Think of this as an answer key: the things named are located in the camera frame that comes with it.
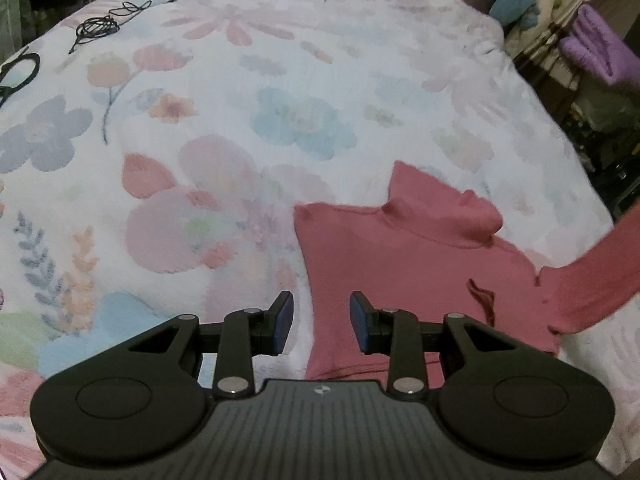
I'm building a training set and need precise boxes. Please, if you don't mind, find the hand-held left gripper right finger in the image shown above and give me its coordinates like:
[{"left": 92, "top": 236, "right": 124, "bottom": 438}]
[{"left": 348, "top": 290, "right": 517, "bottom": 401}]

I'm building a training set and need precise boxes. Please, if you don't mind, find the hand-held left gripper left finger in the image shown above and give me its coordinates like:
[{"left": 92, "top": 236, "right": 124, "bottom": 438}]
[{"left": 127, "top": 291, "right": 296, "bottom": 401}]

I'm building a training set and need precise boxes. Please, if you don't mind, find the pink turtleneck sweater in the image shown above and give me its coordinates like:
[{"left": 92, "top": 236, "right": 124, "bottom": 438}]
[{"left": 292, "top": 160, "right": 640, "bottom": 391}]

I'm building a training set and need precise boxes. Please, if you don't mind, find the floral fleece blanket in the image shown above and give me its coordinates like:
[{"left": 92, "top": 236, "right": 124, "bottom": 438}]
[{"left": 0, "top": 0, "right": 640, "bottom": 471}]

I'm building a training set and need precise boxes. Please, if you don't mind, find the striped brown curtain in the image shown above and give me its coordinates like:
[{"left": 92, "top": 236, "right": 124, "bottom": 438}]
[{"left": 507, "top": 0, "right": 608, "bottom": 93}]

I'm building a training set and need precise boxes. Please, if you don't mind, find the blue plush toy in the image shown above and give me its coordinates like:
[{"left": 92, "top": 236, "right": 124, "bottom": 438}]
[{"left": 489, "top": 0, "right": 540, "bottom": 32}]

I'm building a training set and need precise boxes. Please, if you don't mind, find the purple folded blanket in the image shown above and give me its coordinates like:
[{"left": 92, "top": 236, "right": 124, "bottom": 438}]
[{"left": 557, "top": 4, "right": 640, "bottom": 87}]

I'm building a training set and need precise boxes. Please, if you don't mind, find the black cable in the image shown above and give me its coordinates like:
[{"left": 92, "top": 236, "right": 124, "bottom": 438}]
[{"left": 69, "top": 0, "right": 179, "bottom": 55}]

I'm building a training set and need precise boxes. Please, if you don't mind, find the black ring strap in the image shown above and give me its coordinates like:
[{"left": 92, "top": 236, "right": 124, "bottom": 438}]
[{"left": 0, "top": 52, "right": 42, "bottom": 109}]

